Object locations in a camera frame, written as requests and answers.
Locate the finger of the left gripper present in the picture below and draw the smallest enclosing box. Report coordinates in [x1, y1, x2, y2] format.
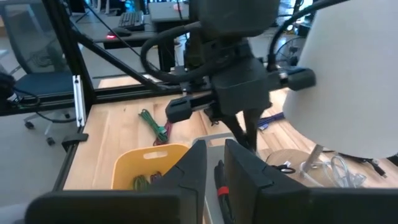
[243, 108, 264, 154]
[221, 114, 251, 147]

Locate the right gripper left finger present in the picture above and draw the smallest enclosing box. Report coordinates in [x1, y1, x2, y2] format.
[24, 139, 208, 224]

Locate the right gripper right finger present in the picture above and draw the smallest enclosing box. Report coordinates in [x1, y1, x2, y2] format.
[224, 138, 398, 224]

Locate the blue braided USB cable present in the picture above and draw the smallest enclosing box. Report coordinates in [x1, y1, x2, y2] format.
[257, 112, 285, 131]

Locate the green braided USB cable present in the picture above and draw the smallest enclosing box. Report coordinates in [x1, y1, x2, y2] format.
[138, 108, 169, 144]
[132, 174, 150, 191]

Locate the purple braided USB cable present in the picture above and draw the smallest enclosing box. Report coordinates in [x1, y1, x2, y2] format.
[149, 170, 164, 185]

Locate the black cable with red band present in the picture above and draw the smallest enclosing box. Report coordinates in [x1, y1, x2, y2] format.
[213, 159, 236, 224]

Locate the grey plastic bin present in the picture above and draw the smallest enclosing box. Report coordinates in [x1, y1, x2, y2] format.
[191, 133, 238, 224]

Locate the small black loop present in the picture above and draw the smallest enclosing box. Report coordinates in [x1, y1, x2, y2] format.
[272, 164, 297, 175]

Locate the wooden lamp base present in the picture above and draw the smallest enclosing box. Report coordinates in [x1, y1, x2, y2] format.
[266, 144, 324, 181]

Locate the yellow plastic bin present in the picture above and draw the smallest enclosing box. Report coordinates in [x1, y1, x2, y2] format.
[111, 142, 190, 191]

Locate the black floor fan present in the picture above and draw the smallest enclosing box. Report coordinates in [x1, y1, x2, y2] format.
[275, 36, 301, 68]

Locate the grey flat box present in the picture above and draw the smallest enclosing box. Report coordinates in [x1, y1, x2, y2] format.
[148, 1, 191, 23]

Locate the white cylindrical lamp shade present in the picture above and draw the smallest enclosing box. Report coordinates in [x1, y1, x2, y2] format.
[282, 0, 398, 160]

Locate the black keyboard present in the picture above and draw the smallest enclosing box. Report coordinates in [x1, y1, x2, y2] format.
[117, 10, 146, 29]

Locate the black computer mouse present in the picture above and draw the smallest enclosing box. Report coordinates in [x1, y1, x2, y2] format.
[106, 27, 133, 40]

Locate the grey desk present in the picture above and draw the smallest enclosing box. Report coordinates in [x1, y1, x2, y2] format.
[70, 12, 194, 50]

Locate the blue office chair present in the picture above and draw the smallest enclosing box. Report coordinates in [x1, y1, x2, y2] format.
[0, 0, 77, 147]

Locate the black corrugated cable hose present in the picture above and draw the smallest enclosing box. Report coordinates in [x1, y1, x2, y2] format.
[140, 21, 219, 85]
[268, 0, 349, 72]

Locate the long black power cable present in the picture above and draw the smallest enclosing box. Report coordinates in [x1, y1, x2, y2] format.
[338, 152, 388, 179]

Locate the silver rail piece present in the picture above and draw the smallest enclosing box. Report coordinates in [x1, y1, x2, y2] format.
[72, 74, 86, 128]

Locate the black aluminium table frame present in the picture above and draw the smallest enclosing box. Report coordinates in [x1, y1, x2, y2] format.
[0, 0, 218, 192]

